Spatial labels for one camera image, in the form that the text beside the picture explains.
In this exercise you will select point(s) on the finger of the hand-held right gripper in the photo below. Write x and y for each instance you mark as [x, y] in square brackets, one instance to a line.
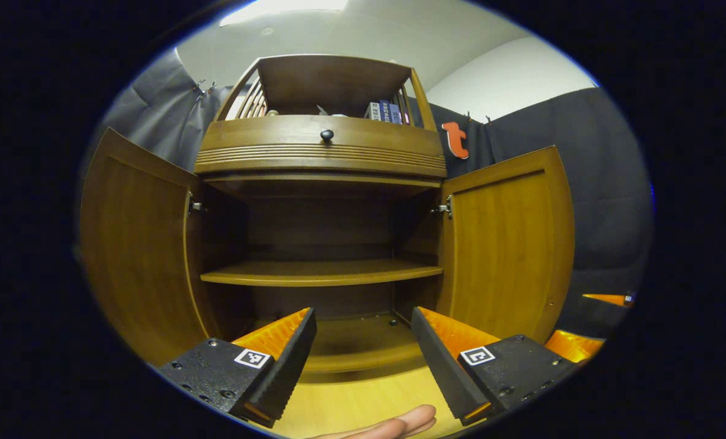
[594, 317]
[573, 346]

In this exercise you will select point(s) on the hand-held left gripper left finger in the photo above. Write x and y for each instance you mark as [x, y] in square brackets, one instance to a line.
[289, 369]

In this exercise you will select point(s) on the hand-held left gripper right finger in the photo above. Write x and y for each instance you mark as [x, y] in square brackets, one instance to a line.
[442, 372]

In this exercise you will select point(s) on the wooden shoe cabinet door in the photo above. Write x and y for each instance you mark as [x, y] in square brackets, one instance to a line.
[503, 244]
[137, 244]

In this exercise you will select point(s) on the wooden double-door shoe cabinet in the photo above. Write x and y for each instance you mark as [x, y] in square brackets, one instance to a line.
[332, 79]

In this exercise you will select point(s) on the metal door hinge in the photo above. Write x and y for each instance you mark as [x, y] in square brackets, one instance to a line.
[445, 208]
[195, 205]

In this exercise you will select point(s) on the wooden cabinet drawer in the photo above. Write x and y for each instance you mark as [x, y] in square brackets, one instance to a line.
[387, 143]

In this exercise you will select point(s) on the wooden inner shelf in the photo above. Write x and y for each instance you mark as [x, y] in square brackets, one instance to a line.
[320, 272]

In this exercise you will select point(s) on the black drawer knob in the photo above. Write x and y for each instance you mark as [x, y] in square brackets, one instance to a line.
[327, 135]

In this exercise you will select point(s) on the pale green figurine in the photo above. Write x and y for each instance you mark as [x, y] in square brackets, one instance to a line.
[338, 114]

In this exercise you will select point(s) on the grey book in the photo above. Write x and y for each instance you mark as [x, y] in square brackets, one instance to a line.
[373, 111]

